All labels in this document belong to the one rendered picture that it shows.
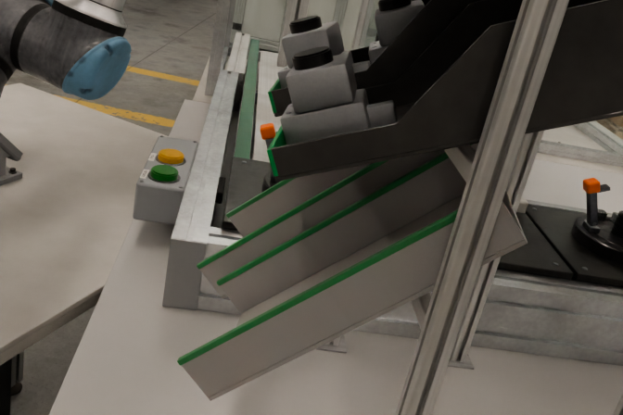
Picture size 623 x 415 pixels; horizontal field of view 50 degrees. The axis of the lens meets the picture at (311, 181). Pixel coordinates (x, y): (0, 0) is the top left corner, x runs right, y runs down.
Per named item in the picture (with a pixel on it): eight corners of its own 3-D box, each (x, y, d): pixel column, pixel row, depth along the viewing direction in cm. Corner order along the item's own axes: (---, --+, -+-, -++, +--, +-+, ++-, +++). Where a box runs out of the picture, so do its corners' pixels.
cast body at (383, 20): (374, 81, 63) (358, 6, 61) (375, 71, 67) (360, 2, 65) (464, 62, 61) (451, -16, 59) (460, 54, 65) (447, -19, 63)
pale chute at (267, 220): (222, 299, 68) (196, 266, 67) (248, 243, 80) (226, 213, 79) (469, 163, 60) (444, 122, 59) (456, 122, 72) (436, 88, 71)
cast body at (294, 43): (284, 102, 64) (264, 30, 62) (298, 90, 68) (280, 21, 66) (368, 88, 61) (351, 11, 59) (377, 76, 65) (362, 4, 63)
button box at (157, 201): (132, 220, 98) (135, 181, 96) (155, 166, 117) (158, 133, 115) (180, 226, 99) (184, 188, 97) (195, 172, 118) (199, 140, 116)
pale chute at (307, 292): (209, 402, 54) (176, 361, 53) (243, 314, 66) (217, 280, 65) (528, 243, 46) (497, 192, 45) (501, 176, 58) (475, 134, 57)
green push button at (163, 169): (147, 184, 98) (148, 172, 97) (152, 174, 101) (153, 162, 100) (175, 189, 98) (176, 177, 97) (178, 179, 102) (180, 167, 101)
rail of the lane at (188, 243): (161, 306, 87) (171, 232, 82) (215, 107, 168) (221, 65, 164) (204, 311, 87) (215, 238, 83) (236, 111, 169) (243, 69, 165)
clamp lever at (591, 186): (589, 228, 104) (587, 183, 101) (583, 222, 106) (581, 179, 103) (612, 223, 104) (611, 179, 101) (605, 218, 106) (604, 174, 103)
